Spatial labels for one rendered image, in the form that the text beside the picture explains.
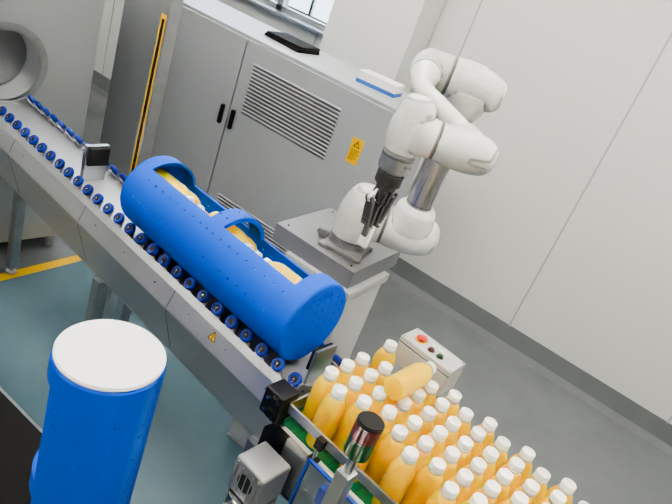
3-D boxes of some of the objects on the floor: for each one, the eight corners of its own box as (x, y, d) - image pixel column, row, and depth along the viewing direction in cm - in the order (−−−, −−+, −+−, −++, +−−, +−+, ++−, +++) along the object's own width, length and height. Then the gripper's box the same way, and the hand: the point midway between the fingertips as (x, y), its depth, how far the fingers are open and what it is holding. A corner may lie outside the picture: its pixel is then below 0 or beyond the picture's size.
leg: (81, 388, 286) (104, 274, 259) (88, 396, 284) (111, 281, 256) (69, 392, 282) (91, 276, 255) (75, 400, 279) (98, 284, 252)
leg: (14, 268, 345) (26, 164, 318) (19, 274, 342) (32, 170, 315) (3, 270, 340) (15, 165, 313) (8, 275, 337) (20, 170, 310)
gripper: (388, 178, 163) (357, 256, 173) (415, 175, 173) (384, 249, 183) (367, 165, 166) (338, 242, 177) (395, 163, 176) (365, 236, 186)
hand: (366, 235), depth 178 cm, fingers closed
